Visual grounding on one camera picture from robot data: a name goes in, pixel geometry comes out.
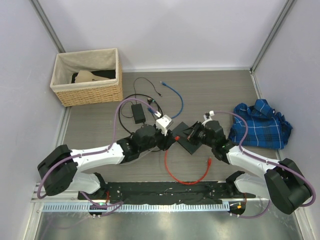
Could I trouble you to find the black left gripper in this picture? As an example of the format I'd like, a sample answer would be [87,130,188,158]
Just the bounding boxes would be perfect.
[139,124,176,153]

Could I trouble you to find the beige item in basket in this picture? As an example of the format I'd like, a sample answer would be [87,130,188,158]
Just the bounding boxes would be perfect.
[71,70,117,83]

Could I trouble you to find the black network switch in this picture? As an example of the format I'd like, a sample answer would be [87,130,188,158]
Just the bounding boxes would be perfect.
[172,121,202,155]

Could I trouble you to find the red ethernet cable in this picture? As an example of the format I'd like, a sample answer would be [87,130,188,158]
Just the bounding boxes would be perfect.
[164,136,213,185]

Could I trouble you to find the thin black power cord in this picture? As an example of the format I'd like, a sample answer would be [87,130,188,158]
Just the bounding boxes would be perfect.
[121,77,165,118]

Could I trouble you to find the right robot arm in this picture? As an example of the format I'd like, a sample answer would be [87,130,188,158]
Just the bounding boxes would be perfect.
[183,120,316,215]

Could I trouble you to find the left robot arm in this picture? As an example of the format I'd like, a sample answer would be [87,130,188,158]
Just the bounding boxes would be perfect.
[37,124,176,200]

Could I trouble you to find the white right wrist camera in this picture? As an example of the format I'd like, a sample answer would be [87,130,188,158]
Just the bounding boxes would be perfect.
[203,110,215,121]

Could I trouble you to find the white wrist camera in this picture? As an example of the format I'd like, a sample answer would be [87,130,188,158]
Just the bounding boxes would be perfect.
[203,110,215,121]
[155,114,173,136]

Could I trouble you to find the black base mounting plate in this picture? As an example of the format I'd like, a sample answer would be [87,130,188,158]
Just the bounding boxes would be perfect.
[88,181,256,205]

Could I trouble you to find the wicker basket with liner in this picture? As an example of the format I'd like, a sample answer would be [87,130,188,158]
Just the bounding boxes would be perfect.
[50,48,124,107]

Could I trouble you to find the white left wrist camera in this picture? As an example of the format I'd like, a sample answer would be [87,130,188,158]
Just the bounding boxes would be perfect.
[155,114,173,136]

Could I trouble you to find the blue plaid cloth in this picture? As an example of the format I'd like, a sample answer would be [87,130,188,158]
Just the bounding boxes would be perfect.
[228,99,293,150]

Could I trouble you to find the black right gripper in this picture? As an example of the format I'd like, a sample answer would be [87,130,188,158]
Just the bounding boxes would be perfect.
[176,121,215,148]

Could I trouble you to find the blue ethernet cable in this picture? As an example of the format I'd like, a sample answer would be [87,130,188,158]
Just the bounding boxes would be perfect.
[148,81,184,120]

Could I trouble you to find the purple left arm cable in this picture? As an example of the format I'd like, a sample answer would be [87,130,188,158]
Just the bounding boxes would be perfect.
[36,97,163,200]

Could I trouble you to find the slotted cable duct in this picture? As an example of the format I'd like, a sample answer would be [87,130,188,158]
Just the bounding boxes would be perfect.
[42,201,230,213]

